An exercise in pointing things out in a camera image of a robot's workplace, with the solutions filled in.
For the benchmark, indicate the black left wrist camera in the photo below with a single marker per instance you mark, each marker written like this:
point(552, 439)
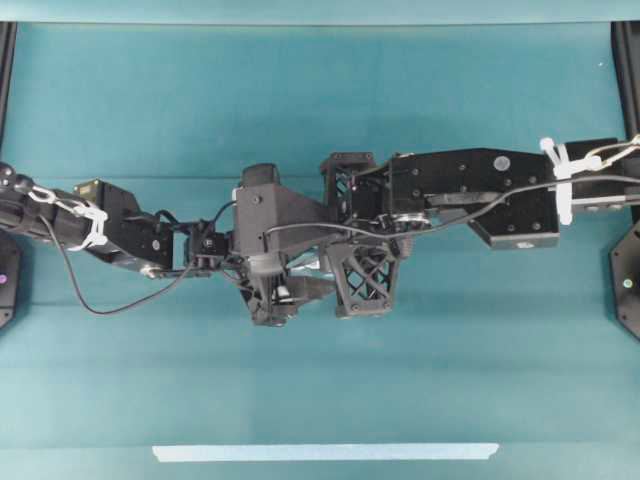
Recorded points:
point(270, 218)

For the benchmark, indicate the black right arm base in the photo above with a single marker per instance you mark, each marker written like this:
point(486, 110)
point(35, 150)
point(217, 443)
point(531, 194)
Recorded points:
point(624, 264)

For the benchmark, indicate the silver zip bag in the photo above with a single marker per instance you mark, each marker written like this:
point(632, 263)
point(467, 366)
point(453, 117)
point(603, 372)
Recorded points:
point(311, 262)

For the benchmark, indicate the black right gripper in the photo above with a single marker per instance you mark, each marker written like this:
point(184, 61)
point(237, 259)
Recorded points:
point(369, 206)

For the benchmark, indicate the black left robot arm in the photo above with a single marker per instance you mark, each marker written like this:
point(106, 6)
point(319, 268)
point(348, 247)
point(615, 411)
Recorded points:
point(106, 222)

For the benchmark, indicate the light blue tape strip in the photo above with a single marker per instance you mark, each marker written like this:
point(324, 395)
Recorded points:
point(325, 452)

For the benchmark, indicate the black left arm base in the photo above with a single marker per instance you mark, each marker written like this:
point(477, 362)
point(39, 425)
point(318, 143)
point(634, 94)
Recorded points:
point(11, 256)

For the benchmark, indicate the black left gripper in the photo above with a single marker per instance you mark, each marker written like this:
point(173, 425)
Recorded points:
point(271, 295)

